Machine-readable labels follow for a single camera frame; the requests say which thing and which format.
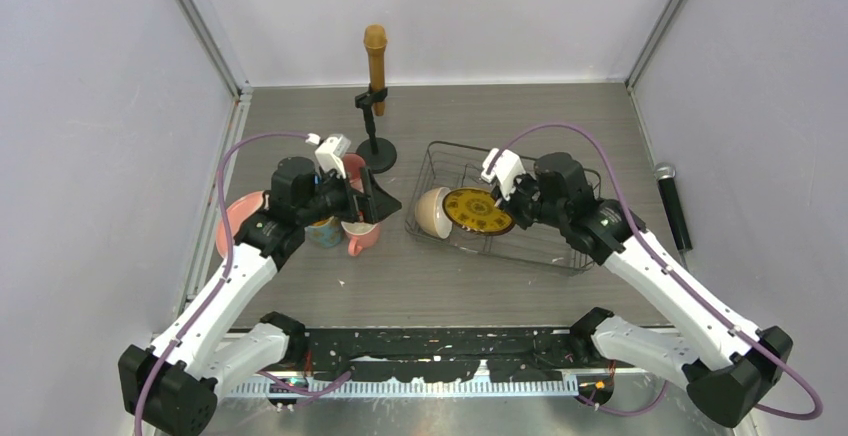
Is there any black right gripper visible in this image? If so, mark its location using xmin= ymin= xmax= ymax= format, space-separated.
xmin=490 ymin=168 xmax=567 ymax=231

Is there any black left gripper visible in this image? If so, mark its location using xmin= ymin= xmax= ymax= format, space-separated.
xmin=298 ymin=165 xmax=400 ymax=227

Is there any plain pink mug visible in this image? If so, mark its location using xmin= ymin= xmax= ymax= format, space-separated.
xmin=341 ymin=222 xmax=381 ymax=257

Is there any pink patterned mug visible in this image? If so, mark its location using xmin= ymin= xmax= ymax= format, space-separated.
xmin=342 ymin=153 xmax=366 ymax=193

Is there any yellow black patterned plate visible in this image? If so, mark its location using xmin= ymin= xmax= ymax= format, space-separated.
xmin=442 ymin=187 xmax=515 ymax=236

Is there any beige ceramic bowl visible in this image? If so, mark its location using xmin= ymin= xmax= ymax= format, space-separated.
xmin=415 ymin=187 xmax=453 ymax=240

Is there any blue mug yellow inside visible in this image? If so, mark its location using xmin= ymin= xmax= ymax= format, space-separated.
xmin=305 ymin=217 xmax=345 ymax=248

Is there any pink beige leaf plate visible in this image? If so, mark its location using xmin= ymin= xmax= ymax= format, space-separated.
xmin=215 ymin=191 xmax=264 ymax=258

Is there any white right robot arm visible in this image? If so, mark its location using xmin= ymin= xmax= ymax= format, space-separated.
xmin=482 ymin=150 xmax=793 ymax=428

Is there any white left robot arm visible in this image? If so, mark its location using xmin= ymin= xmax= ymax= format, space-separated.
xmin=118 ymin=157 xmax=402 ymax=435

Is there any black microphone stand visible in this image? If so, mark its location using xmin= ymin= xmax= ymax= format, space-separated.
xmin=354 ymin=86 xmax=398 ymax=174

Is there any black handheld microphone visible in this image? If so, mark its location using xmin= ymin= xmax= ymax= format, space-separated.
xmin=654 ymin=163 xmax=693 ymax=253

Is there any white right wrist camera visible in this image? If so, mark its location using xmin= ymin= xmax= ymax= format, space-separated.
xmin=481 ymin=148 xmax=527 ymax=201

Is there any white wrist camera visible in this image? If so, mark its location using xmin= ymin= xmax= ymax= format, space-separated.
xmin=305 ymin=133 xmax=351 ymax=179
xmin=481 ymin=148 xmax=527 ymax=201

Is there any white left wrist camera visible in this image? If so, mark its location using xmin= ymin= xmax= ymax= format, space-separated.
xmin=305 ymin=133 xmax=351 ymax=179

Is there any black wire dish rack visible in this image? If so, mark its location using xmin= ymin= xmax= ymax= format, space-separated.
xmin=405 ymin=141 xmax=595 ymax=276

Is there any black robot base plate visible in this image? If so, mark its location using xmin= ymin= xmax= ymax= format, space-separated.
xmin=286 ymin=327 xmax=614 ymax=383

